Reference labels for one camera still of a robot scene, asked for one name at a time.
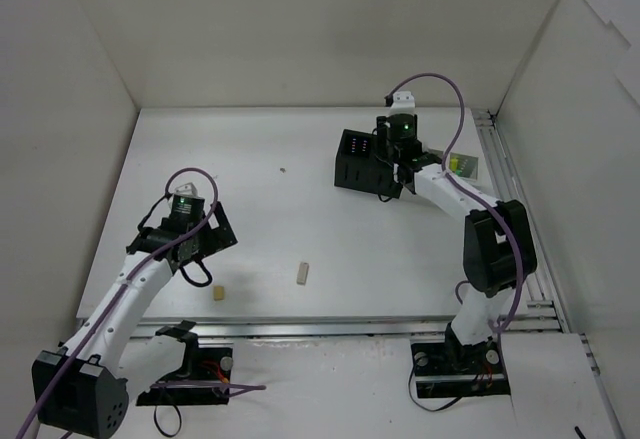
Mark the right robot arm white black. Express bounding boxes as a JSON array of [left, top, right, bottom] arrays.
[[374, 113, 537, 371]]

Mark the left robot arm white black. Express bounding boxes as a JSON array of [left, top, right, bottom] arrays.
[[31, 194, 237, 438]]

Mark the black slotted organizer container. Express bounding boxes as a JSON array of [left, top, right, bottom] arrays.
[[334, 129, 402, 201]]

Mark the small tan eraser block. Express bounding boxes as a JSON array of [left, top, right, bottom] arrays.
[[212, 286, 225, 302]]

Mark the white slotted organizer container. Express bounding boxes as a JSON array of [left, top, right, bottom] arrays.
[[425, 149, 479, 184]]

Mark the long beige eraser block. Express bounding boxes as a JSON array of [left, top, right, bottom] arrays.
[[296, 262, 310, 286]]

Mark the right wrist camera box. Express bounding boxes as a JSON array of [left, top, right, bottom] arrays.
[[385, 90, 416, 116]]

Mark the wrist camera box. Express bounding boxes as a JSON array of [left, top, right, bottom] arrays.
[[385, 90, 416, 116], [173, 182, 199, 199]]

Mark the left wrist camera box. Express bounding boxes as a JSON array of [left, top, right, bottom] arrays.
[[173, 182, 199, 199]]

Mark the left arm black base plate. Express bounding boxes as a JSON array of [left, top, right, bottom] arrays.
[[135, 345, 233, 407]]

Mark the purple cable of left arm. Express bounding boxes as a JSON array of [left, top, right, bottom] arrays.
[[13, 167, 269, 439]]

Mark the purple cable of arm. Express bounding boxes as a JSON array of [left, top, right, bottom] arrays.
[[389, 72, 526, 335], [13, 167, 269, 439]]

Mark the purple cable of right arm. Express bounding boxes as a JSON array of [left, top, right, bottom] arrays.
[[389, 72, 526, 335]]

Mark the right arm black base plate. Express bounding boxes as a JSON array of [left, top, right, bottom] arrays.
[[410, 341, 511, 400]]

